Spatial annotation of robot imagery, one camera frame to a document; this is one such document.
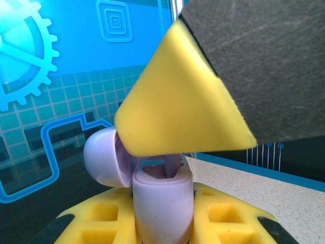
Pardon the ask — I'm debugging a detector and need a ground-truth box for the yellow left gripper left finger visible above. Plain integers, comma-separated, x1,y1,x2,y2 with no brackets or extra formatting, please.
54,187,140,244

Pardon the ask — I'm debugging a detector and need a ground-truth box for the aluminium frame post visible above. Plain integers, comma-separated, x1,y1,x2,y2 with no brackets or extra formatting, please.
170,0,185,20

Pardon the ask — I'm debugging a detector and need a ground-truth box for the blue table edge strip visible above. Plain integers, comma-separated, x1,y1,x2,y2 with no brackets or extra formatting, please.
194,151,325,190

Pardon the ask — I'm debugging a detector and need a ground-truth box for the lilac earbud charging case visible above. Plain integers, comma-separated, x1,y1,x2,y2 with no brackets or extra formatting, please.
83,128,196,244

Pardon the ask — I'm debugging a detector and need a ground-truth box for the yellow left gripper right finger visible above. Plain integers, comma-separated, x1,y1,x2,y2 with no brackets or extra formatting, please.
189,181,277,244

